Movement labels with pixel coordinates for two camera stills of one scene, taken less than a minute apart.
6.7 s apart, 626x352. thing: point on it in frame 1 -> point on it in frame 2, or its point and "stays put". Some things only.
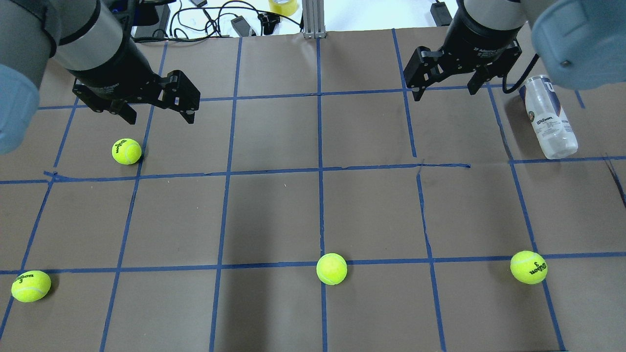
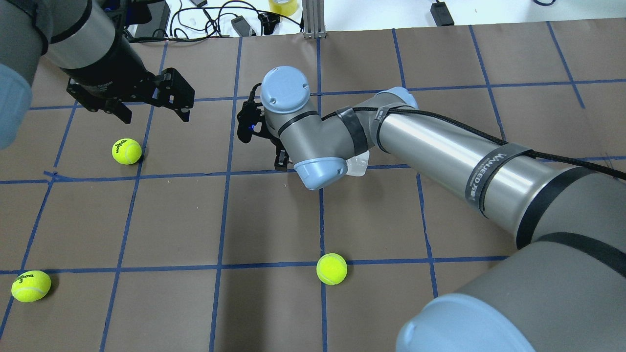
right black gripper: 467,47 -> 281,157
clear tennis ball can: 556,138 -> 357,165
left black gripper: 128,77 stays put
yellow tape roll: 287,9 stays put
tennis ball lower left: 30,286 stays put
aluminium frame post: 313,19 stays put
